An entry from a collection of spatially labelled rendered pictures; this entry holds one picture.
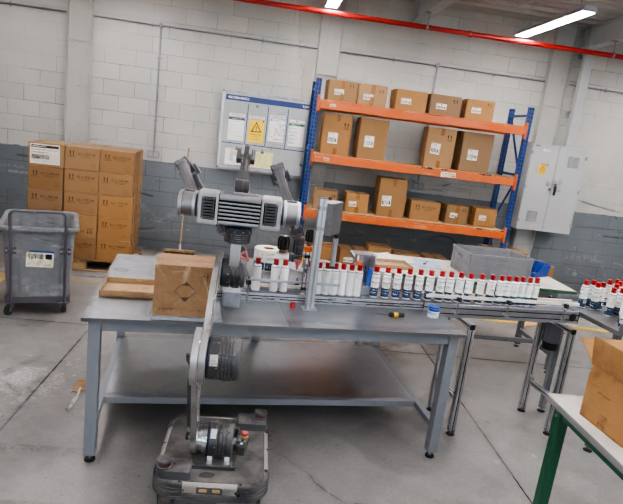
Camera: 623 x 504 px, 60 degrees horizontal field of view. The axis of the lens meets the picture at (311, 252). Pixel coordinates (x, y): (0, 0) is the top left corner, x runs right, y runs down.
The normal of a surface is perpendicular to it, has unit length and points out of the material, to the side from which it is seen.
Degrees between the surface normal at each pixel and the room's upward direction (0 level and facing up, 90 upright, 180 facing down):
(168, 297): 90
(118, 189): 91
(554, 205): 90
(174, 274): 90
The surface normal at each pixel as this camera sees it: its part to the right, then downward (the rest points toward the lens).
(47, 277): 0.39, 0.30
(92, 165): 0.18, 0.24
